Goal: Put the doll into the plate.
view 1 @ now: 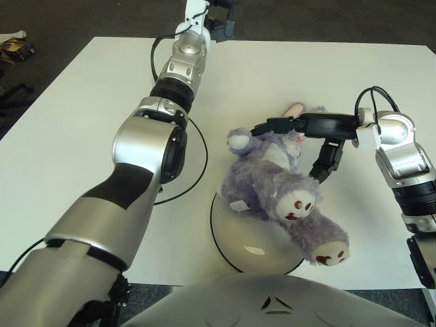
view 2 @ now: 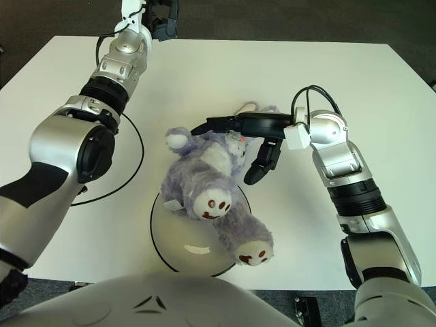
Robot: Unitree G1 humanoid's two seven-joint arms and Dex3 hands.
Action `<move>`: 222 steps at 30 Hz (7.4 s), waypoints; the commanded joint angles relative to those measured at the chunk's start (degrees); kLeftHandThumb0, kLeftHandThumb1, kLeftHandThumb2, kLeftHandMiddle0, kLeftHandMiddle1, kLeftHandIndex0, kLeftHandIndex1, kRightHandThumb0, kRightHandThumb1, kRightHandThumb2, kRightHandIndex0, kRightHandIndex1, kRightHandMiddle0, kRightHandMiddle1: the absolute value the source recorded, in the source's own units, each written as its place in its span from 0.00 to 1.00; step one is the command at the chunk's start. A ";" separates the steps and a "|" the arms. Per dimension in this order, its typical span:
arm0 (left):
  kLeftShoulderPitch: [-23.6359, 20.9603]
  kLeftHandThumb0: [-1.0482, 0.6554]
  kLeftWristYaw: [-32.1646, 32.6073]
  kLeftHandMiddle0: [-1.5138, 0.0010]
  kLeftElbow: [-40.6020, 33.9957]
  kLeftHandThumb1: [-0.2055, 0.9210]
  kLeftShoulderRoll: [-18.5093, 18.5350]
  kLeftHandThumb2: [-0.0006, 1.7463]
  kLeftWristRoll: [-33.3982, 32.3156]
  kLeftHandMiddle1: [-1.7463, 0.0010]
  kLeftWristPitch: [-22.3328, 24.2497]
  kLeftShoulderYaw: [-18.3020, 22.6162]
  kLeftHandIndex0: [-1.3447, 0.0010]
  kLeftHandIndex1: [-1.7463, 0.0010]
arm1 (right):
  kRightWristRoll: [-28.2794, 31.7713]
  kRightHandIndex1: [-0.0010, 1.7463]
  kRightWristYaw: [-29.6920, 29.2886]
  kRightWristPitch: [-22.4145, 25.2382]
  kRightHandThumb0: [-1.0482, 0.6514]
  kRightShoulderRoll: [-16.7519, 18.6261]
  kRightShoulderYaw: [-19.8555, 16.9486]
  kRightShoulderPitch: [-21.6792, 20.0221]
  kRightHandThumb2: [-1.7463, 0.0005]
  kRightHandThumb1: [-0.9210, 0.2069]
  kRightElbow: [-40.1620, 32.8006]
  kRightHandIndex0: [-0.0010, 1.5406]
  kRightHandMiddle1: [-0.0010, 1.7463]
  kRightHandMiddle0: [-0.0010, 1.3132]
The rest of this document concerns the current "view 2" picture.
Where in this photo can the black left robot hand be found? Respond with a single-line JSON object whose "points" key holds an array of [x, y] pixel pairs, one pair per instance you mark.
{"points": [[163, 27]]}

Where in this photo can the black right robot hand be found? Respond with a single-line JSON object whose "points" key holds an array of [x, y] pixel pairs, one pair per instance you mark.
{"points": [[265, 124]]}

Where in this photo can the purple plush bunny doll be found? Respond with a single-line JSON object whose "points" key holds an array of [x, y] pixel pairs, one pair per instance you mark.
{"points": [[211, 177]]}

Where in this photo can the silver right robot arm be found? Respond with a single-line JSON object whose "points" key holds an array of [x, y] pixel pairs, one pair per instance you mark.
{"points": [[347, 177]]}

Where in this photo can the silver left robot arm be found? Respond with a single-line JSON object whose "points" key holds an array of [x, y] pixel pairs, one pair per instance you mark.
{"points": [[78, 136]]}

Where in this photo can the white plate with black rim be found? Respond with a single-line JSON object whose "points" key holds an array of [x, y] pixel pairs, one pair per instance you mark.
{"points": [[190, 248]]}

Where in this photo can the white floor item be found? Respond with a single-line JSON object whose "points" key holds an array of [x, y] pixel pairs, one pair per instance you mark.
{"points": [[433, 86]]}

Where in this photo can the grey robot torso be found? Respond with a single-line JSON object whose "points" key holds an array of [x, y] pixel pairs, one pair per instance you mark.
{"points": [[170, 299]]}

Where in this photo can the black metal bracket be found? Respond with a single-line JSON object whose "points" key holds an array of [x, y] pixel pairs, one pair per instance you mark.
{"points": [[306, 311]]}

